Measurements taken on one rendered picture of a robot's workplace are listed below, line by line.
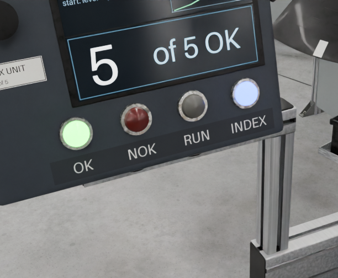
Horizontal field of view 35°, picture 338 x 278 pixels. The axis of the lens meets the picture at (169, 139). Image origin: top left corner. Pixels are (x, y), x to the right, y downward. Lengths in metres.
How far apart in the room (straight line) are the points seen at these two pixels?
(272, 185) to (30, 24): 0.33
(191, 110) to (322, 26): 0.66
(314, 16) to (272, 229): 0.54
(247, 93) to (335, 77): 2.21
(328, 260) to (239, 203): 1.48
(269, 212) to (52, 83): 0.32
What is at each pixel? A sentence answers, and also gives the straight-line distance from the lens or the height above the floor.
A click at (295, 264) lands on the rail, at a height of 0.83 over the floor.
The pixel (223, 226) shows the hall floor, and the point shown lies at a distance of 2.09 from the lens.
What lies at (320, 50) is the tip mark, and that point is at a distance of 1.07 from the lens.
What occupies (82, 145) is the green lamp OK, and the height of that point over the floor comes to 1.11.
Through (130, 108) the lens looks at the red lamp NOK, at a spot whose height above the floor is 1.13.
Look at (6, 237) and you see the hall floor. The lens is 2.21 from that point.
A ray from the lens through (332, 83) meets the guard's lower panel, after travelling 2.71.
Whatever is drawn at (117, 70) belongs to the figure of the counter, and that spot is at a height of 1.16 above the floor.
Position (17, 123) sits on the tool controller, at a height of 1.13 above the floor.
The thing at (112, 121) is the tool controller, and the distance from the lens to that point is 0.44.
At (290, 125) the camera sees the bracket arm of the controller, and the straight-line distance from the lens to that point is 0.60.
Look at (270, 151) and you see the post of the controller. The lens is 0.60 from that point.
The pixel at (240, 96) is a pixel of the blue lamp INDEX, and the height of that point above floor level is 1.12.
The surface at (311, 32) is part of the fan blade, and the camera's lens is 1.08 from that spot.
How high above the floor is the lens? 1.32
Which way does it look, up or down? 30 degrees down
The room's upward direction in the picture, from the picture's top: 4 degrees counter-clockwise
